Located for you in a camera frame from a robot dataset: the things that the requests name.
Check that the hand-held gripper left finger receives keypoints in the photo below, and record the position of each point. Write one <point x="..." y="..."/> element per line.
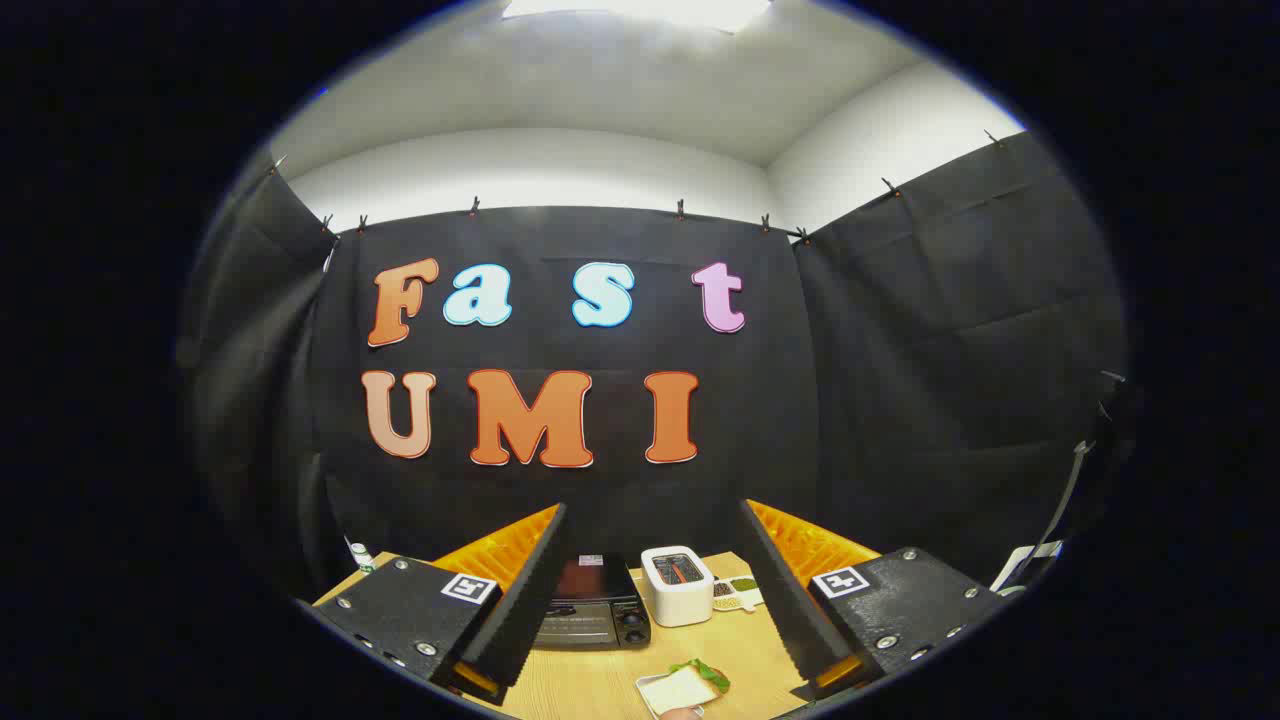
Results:
<point x="530" y="590"/>

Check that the lettuce sandwich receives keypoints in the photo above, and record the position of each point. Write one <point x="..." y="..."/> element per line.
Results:
<point x="685" y="688"/>

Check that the white pop-up toaster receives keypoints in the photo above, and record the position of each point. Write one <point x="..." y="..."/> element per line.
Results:
<point x="680" y="600"/>

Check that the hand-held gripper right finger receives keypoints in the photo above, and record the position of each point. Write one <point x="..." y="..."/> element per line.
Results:
<point x="780" y="590"/>

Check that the black toaster oven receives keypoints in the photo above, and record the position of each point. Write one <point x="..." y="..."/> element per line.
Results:
<point x="600" y="612"/>

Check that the white condiment dish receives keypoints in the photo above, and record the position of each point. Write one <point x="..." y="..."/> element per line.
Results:
<point x="738" y="592"/>

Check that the white bottle green label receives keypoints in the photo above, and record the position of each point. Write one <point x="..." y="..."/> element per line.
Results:
<point x="361" y="557"/>

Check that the white plastic tray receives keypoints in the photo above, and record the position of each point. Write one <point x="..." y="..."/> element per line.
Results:
<point x="645" y="688"/>

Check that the ceiling light panel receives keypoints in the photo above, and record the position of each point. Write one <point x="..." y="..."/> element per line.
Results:
<point x="640" y="10"/>

